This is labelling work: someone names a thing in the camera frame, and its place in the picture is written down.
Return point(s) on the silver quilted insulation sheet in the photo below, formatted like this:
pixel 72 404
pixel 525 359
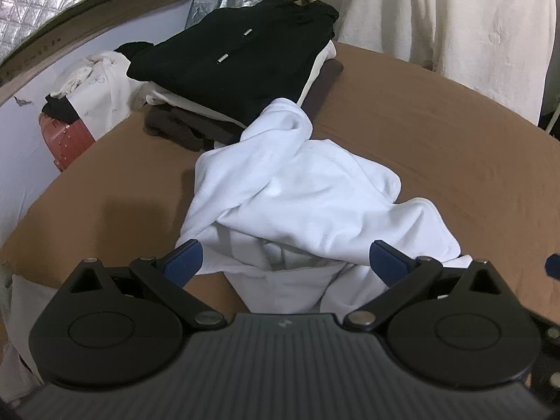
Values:
pixel 43 0

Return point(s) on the cream draped cloth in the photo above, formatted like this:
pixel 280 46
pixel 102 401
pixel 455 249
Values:
pixel 437 17

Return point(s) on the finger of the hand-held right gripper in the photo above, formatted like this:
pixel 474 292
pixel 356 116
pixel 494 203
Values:
pixel 553 266

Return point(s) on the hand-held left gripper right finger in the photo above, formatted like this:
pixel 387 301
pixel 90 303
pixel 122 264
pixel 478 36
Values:
pixel 387 260

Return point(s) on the white garment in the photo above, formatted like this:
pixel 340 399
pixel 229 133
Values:
pixel 306 175

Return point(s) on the red plastic basket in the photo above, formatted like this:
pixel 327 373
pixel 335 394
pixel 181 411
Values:
pixel 65 142

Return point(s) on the brown board strip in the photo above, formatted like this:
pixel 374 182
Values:
pixel 131 3

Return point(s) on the white patterned cloth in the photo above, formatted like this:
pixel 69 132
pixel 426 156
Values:
pixel 109 83

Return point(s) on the black cloth in basket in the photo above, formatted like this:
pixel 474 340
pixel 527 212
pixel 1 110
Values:
pixel 59 109

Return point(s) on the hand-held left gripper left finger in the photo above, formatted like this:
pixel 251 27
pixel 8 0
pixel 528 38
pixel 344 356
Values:
pixel 186 260

